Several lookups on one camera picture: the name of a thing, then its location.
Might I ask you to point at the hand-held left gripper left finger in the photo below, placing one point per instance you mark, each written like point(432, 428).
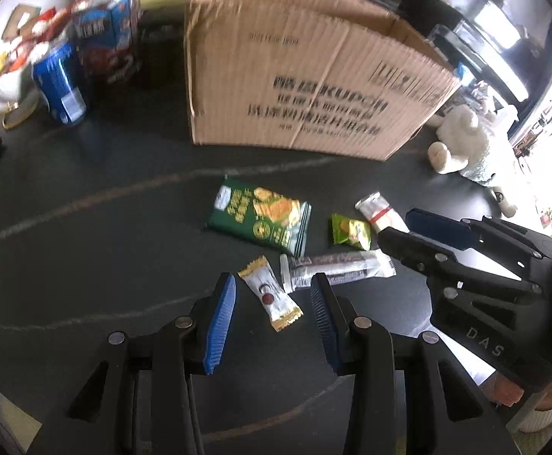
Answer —
point(219, 322)

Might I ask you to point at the blue snack carton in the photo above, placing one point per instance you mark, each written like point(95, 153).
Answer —
point(110, 19)

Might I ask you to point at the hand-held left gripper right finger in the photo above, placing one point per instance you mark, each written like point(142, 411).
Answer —
point(321, 315)

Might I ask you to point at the small light green packet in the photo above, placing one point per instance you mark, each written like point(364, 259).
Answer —
point(349, 232)

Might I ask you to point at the dark green snack packet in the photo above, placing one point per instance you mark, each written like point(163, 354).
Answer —
point(257, 218)

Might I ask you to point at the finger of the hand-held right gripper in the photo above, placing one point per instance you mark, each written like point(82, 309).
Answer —
point(439, 230)
point(423, 256)

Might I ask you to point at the blue soda can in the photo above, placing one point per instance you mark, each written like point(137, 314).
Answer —
point(60, 83)

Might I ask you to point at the long white snack bar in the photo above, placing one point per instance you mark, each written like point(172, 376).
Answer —
point(337, 269)

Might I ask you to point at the white plush sheep tissue holder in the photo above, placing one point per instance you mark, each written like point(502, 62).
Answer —
point(470, 144)

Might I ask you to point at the dark red snack bag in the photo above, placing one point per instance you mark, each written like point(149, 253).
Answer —
point(110, 65)

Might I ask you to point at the black upright piano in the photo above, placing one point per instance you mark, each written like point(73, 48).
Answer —
point(503, 33)

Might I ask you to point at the open cardboard box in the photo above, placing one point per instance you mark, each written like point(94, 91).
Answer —
point(19, 20)

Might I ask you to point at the white tissue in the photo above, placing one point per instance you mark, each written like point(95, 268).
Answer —
point(502, 113)

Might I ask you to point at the white gold-edged snack packet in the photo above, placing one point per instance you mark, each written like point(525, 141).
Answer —
point(271, 298)

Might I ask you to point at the person's right forearm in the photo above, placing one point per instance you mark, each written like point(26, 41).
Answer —
point(541, 414)

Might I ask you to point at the white red-striped snack packet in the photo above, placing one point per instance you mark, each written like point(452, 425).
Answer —
point(380, 213)

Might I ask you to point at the brown cardboard box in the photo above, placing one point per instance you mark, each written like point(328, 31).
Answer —
point(304, 80)

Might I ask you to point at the person's right hand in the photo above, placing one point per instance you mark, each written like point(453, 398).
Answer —
point(508, 391)

